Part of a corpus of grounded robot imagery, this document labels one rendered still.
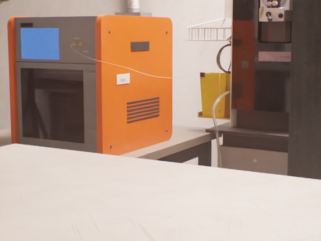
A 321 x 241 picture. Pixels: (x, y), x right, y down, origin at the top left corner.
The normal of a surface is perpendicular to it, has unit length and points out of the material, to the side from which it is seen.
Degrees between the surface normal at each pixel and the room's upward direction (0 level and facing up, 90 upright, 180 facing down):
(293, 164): 90
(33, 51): 90
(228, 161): 90
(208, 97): 93
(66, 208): 0
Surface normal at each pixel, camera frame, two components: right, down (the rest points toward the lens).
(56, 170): 0.00, -0.99
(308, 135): -0.53, 0.12
